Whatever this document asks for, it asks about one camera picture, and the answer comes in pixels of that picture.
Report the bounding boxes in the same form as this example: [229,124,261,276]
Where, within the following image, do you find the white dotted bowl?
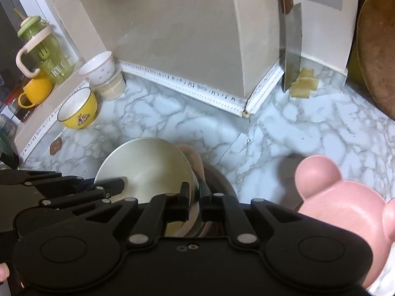
[78,51,115,86]

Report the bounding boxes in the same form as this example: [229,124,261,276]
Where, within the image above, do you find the yellow plastic cutting board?
[347,0,366,86]

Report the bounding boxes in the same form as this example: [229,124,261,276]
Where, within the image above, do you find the yellow white bowl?
[57,87,98,130]

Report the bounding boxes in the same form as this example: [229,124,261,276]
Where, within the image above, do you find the steel bowl pink shell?
[94,138,205,237]

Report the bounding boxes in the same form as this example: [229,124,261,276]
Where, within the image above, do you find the green drinking bottle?
[15,15,73,84]

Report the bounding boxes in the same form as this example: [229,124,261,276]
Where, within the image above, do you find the pink bear-shaped plate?
[295,155,394,289]

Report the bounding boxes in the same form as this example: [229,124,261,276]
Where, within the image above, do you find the beige cup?
[94,70,126,101]

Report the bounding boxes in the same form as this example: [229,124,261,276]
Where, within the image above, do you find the person's left hand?
[0,263,10,284]

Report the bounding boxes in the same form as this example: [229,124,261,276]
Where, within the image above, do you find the yellow mug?
[18,77,53,109]

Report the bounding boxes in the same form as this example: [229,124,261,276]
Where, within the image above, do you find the round wooden cutting board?
[356,0,394,118]

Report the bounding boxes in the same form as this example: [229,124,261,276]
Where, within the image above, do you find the yellow sponge block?
[290,68,319,98]

